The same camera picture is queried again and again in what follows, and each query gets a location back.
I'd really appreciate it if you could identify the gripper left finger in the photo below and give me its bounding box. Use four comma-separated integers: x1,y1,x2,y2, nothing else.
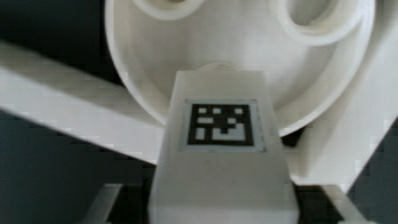
79,183,150,224

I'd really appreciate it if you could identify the white right rail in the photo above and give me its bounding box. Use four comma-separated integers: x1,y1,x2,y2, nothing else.
290,30,398,189

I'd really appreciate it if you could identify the white round stool seat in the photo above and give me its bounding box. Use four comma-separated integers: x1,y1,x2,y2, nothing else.
105,0,375,135

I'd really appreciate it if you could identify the white rail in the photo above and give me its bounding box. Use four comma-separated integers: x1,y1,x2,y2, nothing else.
290,30,398,189
0,41,164,163

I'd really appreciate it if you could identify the white front rail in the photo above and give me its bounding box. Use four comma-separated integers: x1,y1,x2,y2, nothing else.
0,41,164,163

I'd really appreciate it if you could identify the white stool leg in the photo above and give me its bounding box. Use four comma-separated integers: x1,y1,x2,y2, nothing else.
148,64,299,224

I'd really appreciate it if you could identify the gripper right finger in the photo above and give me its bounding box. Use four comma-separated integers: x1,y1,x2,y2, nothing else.
295,185,377,224

